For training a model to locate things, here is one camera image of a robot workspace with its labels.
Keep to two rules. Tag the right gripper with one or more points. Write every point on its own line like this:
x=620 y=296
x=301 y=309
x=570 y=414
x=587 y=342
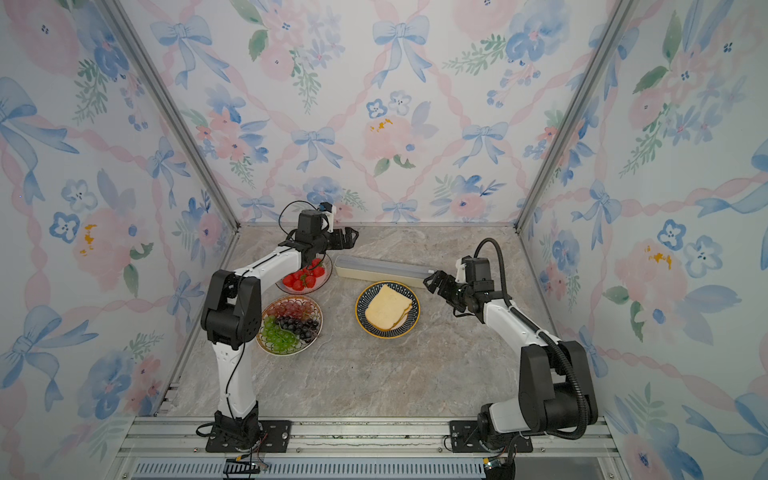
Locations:
x=439 y=277

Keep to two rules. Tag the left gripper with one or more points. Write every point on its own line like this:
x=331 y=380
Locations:
x=350 y=241

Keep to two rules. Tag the cream plastic wrap dispenser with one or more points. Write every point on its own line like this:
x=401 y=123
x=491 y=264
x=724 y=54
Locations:
x=371 y=270

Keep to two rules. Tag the blue yellow-rimmed plate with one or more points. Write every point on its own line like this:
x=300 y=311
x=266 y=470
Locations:
x=405 y=327

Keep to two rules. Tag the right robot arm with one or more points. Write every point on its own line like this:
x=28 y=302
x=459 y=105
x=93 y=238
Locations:
x=555 y=393

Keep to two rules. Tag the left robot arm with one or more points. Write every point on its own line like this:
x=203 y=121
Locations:
x=232 y=318

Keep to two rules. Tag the plate of grapes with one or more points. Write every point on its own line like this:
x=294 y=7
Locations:
x=290 y=325

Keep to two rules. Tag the bread slices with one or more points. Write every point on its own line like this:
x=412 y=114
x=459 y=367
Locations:
x=388 y=308

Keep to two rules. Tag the glass bowl of strawberries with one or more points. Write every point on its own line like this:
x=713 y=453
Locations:
x=309 y=279

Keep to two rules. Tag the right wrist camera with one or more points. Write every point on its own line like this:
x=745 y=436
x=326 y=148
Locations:
x=460 y=271

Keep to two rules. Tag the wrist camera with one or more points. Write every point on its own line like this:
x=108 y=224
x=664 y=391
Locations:
x=460 y=271
x=329 y=210

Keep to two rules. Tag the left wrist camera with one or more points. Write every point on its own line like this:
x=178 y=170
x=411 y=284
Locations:
x=329 y=210

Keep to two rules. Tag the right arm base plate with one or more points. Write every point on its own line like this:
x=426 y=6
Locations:
x=472 y=437

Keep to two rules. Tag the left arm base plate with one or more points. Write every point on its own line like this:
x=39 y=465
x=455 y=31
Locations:
x=264 y=436

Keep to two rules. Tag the aluminium front rail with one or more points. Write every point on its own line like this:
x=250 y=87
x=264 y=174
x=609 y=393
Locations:
x=363 y=448

